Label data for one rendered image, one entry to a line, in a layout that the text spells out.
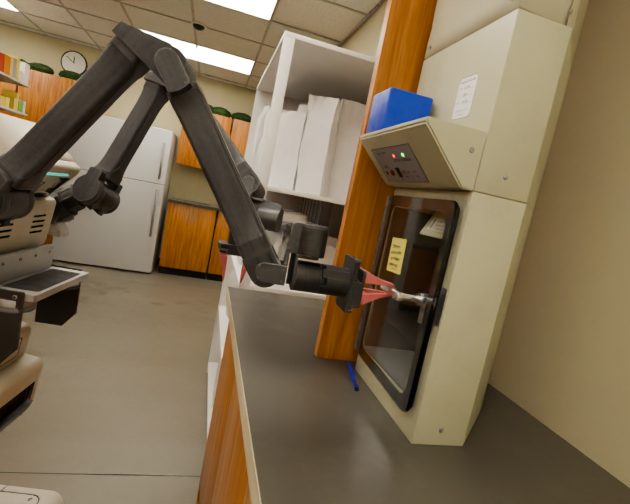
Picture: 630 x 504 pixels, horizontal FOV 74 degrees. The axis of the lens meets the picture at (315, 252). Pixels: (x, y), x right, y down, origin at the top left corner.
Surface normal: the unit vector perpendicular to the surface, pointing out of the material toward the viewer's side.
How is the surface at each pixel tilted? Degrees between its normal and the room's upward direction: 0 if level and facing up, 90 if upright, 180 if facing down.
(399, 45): 90
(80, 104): 90
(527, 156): 90
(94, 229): 90
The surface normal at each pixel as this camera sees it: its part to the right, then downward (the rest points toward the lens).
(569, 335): -0.95, -0.16
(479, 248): 0.24, 0.17
